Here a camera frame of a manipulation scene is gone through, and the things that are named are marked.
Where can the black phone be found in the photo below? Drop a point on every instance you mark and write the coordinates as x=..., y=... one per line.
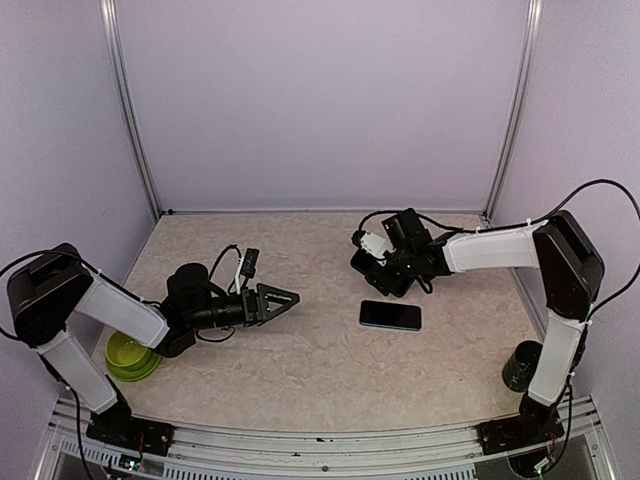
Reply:
x=390, y=315

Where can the right aluminium frame post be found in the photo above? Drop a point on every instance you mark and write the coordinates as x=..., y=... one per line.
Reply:
x=517, y=107

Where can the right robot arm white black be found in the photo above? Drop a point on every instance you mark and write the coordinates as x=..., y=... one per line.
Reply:
x=557, y=269

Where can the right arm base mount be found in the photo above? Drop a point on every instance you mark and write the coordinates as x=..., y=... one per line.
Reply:
x=533, y=424

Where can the aluminium front rail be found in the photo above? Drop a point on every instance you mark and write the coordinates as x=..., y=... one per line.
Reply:
x=206, y=452

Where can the left aluminium frame post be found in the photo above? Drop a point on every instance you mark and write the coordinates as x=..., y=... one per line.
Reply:
x=109, y=15

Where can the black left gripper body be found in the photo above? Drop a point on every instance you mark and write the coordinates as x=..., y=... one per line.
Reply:
x=250, y=316

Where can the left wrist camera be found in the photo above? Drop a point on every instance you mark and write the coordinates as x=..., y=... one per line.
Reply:
x=245, y=271

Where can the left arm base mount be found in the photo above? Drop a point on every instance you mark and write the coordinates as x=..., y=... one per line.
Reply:
x=117, y=426

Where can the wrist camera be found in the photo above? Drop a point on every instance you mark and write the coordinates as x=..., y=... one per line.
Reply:
x=375, y=245
x=245, y=271

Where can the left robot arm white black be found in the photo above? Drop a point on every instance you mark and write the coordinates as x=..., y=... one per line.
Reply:
x=45, y=287

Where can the dark green cup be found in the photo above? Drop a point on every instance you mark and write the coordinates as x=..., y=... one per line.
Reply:
x=518, y=371

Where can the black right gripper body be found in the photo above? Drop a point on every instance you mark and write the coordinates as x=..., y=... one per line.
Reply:
x=379, y=277

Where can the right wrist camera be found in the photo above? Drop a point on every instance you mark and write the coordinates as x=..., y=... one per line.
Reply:
x=375, y=245

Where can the green bowl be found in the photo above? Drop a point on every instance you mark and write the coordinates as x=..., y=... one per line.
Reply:
x=125, y=353

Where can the aluminium frame post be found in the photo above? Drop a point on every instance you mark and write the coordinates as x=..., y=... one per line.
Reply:
x=517, y=107
x=109, y=15

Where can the green saucer plate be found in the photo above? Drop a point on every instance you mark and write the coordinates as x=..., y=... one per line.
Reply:
x=147, y=367

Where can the black phone case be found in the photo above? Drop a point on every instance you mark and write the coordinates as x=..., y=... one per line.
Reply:
x=365, y=263

